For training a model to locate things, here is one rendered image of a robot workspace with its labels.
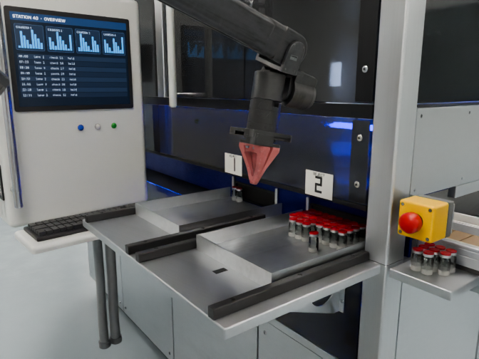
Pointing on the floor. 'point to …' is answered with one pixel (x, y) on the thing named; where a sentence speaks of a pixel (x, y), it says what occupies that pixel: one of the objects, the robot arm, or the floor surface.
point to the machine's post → (390, 169)
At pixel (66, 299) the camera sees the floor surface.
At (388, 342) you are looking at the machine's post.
